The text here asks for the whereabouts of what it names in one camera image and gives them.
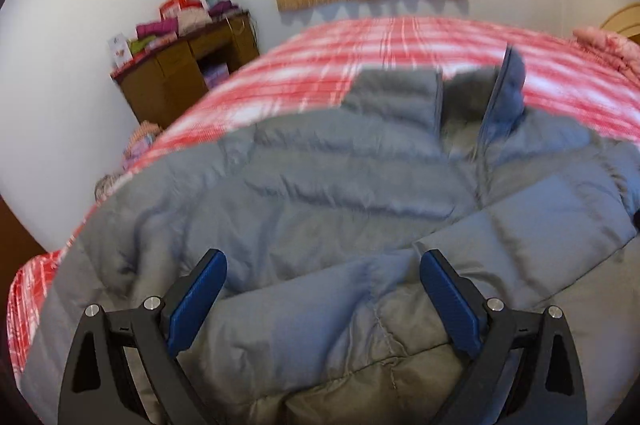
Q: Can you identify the grey puffer jacket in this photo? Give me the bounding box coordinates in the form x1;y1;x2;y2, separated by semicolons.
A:
20;48;639;424

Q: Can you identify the stacked folded clothes pile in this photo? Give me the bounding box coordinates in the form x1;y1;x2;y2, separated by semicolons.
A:
128;0;239;56

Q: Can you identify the colourful bundle beside bed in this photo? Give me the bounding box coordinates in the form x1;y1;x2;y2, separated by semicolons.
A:
94;121;163;201

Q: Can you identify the brown wooden desk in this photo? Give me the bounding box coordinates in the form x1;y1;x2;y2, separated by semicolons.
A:
112;10;259;128

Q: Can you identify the white greeting card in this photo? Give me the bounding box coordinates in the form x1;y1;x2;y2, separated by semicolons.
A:
107;33;132;69

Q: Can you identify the pink floral folded quilt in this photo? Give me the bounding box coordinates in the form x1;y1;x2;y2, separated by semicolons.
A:
573;26;640;84

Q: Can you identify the red white plaid bedsheet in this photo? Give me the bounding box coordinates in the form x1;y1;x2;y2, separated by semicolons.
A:
8;19;639;385

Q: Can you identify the cream wooden headboard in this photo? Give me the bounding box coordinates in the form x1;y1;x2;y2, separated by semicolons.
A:
601;3;640;44

